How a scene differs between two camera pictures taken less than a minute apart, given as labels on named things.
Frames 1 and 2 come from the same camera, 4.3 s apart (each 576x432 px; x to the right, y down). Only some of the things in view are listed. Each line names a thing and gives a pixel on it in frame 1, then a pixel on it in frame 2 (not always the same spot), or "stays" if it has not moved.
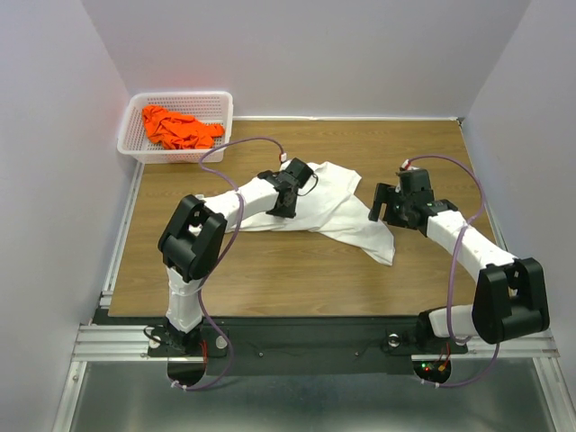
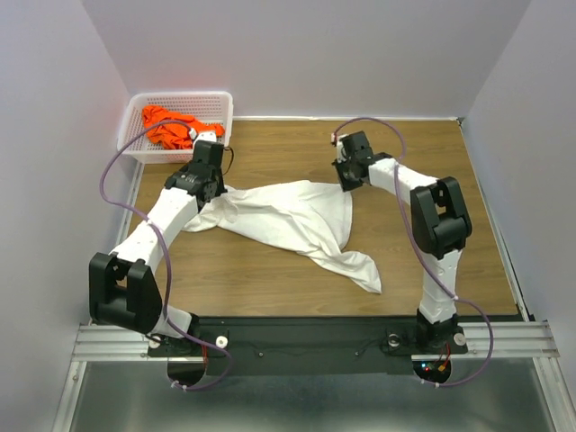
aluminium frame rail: [104, 344] stays
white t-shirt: [328, 204] to [310, 218]
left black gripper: [288, 212] to [221, 188]
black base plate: [301, 345] stays
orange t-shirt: [178, 131] stays
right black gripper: [382, 195] to [348, 183]
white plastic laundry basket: [210, 108] stays
